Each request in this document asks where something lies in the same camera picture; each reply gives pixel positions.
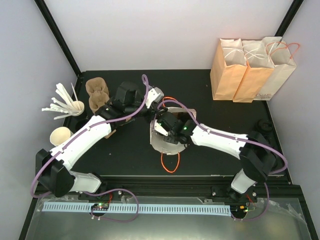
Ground printed Cream Bear paper bag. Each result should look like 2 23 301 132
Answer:
150 96 197 174

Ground stack of white paper cups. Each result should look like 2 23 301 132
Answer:
49 126 73 146

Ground black paper cup stack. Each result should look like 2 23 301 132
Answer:
75 119 89 132

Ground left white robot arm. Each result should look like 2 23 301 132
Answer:
30 75 164 200

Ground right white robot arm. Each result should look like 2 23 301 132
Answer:
154 111 276 202

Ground black coffee lid back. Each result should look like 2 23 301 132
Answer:
256 119 274 133

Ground back-left pulp cup carrier stack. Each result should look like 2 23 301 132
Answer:
85 77 110 113

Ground left orange paper bag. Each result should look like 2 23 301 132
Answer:
210 38 247 101

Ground orange paper bag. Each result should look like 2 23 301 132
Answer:
232 40 275 103
210 38 247 101

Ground middle orange paper bag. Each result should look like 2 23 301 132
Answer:
232 40 275 103

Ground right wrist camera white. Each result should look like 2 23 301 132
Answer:
153 119 168 136

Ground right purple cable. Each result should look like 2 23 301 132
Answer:
156 99 288 176

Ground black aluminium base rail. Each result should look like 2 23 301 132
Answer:
37 174 303 203

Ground white bag orange handles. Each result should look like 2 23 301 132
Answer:
254 36 300 101

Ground left black frame post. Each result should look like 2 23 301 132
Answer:
34 0 82 77

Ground black frame post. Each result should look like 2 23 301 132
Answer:
34 0 82 77
274 0 304 37

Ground light blue cable duct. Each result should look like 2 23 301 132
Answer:
42 202 231 217

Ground right black frame post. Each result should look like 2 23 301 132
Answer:
274 0 304 37

